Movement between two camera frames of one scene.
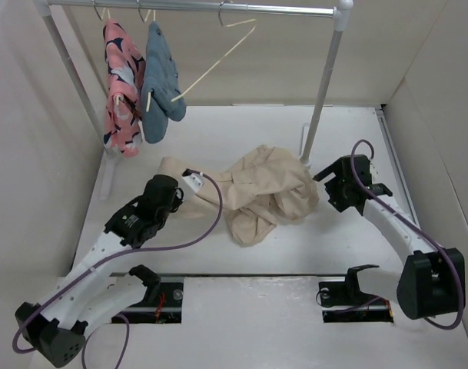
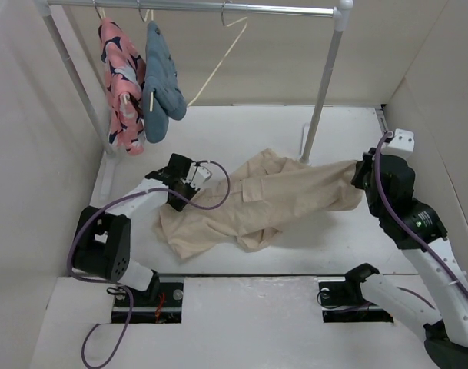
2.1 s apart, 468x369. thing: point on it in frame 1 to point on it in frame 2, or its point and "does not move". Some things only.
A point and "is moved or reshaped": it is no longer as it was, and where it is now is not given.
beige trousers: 272,187 is moved or reshaped
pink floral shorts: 125,63 does not move
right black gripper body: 337,187 to 363,179
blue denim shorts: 161,98 does not move
